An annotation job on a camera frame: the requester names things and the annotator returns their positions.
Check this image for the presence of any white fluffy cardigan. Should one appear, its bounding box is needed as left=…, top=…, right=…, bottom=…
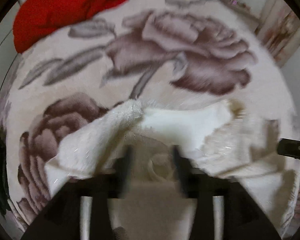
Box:
left=45, top=100, right=300, bottom=239

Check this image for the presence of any floral pink bed blanket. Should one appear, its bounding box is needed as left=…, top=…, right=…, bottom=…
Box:
left=0, top=0, right=298, bottom=230

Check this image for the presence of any red garment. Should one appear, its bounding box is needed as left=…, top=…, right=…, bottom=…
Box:
left=13, top=0, right=127, bottom=53

